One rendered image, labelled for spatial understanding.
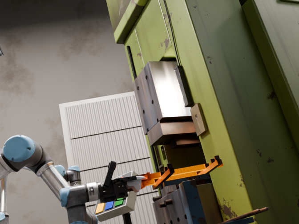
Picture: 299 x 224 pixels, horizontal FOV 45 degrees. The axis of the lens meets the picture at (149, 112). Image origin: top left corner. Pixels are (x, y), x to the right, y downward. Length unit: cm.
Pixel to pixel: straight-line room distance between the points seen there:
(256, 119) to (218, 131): 23
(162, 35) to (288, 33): 81
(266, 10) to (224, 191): 118
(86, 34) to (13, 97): 142
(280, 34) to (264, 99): 47
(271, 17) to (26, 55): 394
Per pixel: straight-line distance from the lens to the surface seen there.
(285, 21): 254
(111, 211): 258
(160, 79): 232
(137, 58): 285
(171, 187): 219
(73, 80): 530
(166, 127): 224
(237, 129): 196
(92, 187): 152
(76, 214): 150
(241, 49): 229
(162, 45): 249
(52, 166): 172
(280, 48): 235
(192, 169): 164
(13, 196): 492
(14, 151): 161
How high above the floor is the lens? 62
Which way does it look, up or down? 21 degrees up
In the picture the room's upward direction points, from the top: 14 degrees counter-clockwise
